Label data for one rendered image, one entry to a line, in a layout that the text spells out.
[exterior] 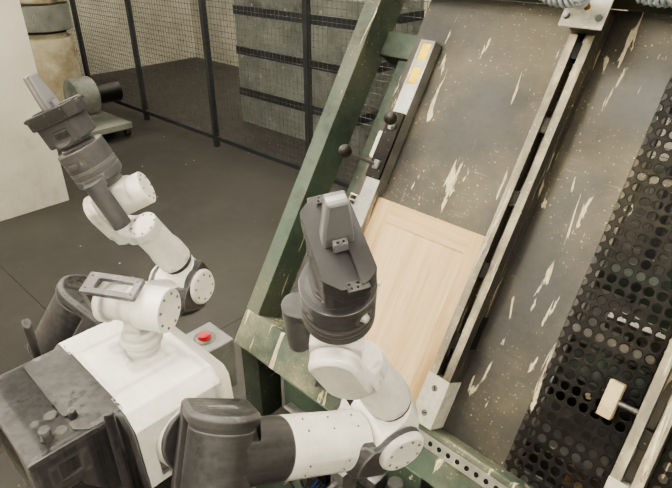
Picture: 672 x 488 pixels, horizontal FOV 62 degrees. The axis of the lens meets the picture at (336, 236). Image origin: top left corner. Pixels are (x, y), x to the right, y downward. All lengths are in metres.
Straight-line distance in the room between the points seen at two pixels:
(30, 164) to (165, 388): 4.25
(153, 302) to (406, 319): 0.85
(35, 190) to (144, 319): 4.27
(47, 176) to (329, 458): 4.44
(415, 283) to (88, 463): 0.95
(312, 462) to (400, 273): 0.81
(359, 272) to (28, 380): 0.57
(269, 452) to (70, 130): 0.64
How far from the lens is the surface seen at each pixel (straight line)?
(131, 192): 1.10
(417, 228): 1.54
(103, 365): 0.92
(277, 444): 0.79
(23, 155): 4.98
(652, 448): 1.30
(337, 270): 0.53
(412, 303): 1.52
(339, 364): 0.67
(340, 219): 0.52
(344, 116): 1.79
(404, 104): 1.65
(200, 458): 0.76
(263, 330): 1.78
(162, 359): 0.90
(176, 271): 1.26
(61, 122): 1.09
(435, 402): 1.42
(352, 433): 0.87
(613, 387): 1.34
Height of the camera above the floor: 1.97
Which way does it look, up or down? 29 degrees down
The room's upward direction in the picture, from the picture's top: straight up
